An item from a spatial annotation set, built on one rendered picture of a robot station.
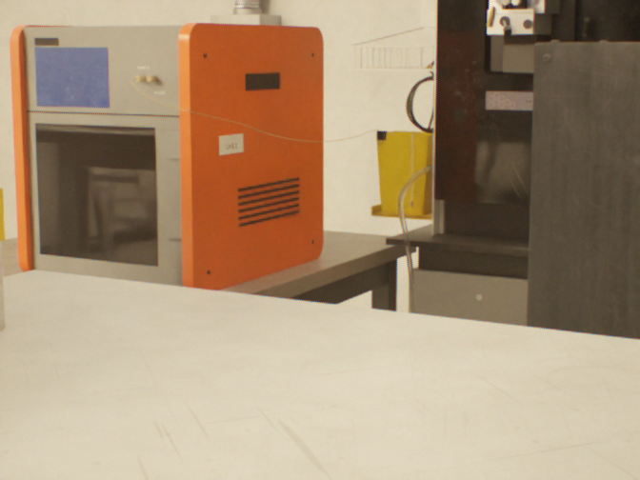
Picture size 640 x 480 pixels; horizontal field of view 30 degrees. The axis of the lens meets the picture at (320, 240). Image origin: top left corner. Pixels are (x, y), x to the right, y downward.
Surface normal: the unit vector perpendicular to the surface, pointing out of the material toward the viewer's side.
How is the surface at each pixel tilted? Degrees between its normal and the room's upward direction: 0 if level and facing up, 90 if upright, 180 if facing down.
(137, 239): 90
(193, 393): 0
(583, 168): 90
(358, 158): 90
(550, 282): 90
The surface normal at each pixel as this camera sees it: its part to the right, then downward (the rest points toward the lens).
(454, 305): -0.48, 0.14
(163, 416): 0.00, -0.99
